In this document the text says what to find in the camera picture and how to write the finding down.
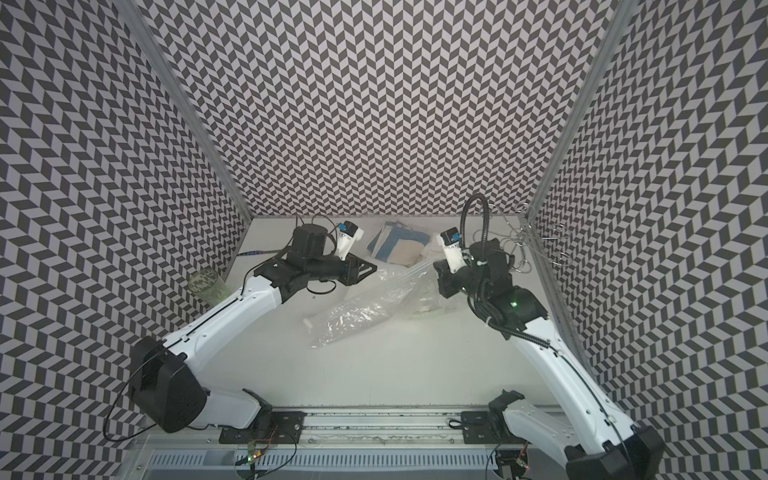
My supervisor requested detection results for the clear plastic vacuum bag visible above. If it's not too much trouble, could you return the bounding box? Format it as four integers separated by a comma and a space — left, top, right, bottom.
304, 259, 467, 349

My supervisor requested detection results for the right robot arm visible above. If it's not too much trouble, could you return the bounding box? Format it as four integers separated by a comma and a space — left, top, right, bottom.
433, 228, 665, 479

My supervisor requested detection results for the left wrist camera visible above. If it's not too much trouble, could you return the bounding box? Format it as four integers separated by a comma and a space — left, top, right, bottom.
336, 221, 364, 261

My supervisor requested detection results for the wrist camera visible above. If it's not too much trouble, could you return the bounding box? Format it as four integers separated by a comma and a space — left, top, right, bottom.
438, 227, 466, 274
336, 221, 364, 261

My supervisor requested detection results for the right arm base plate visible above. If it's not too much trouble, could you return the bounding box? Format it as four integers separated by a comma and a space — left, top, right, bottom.
459, 410, 526, 446

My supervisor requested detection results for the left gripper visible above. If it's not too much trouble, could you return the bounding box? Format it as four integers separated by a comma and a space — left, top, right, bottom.
307, 252, 379, 287

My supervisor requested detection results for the aluminium frame rail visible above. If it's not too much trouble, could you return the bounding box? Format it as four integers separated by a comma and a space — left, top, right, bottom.
128, 406, 637, 451

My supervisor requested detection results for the blue and cream towel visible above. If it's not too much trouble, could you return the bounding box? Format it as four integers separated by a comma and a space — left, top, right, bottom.
367, 221, 431, 267

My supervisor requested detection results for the green plastic cup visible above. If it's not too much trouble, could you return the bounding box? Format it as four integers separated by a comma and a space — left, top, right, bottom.
187, 268, 232, 307

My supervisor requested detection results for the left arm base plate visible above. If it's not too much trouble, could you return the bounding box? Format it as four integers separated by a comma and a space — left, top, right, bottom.
218, 410, 306, 445

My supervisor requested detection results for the purple toothbrush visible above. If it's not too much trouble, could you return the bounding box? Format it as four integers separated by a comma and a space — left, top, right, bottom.
237, 249, 281, 257

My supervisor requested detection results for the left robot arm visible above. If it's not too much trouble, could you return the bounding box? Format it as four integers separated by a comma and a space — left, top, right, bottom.
127, 221, 377, 433

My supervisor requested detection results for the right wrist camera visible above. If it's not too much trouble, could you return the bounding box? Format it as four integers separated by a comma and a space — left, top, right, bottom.
438, 227, 466, 274

